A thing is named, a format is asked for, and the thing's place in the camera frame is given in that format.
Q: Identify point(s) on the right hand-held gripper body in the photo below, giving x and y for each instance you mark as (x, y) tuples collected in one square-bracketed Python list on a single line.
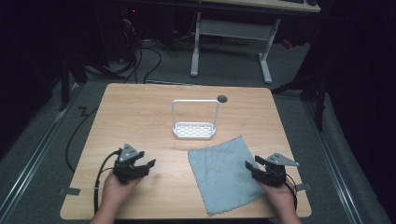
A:
[(274, 174)]

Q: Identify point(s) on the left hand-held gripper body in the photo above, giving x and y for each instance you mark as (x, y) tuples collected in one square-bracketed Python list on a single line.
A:
[(126, 168)]

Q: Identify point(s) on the blue-grey cloth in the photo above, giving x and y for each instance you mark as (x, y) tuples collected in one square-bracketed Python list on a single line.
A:
[(222, 174)]

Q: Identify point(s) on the person's right hand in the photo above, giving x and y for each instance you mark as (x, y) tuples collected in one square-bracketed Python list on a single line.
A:
[(281, 196)]

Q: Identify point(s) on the person's left hand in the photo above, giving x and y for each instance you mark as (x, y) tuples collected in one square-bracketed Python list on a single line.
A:
[(113, 193)]

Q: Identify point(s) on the grey tape tab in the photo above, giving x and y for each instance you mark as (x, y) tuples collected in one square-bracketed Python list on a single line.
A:
[(303, 187), (70, 191)]

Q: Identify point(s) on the black round table grommet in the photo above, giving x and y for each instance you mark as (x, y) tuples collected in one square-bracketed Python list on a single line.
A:
[(222, 99)]

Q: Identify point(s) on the dark metal stand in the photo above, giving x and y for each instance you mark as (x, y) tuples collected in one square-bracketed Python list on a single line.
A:
[(314, 90), (70, 77)]

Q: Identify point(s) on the white-framed desk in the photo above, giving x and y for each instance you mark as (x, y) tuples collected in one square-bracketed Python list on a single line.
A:
[(232, 29)]

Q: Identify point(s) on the metal floor rail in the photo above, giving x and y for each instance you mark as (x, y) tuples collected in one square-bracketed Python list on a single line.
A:
[(34, 161), (331, 161)]

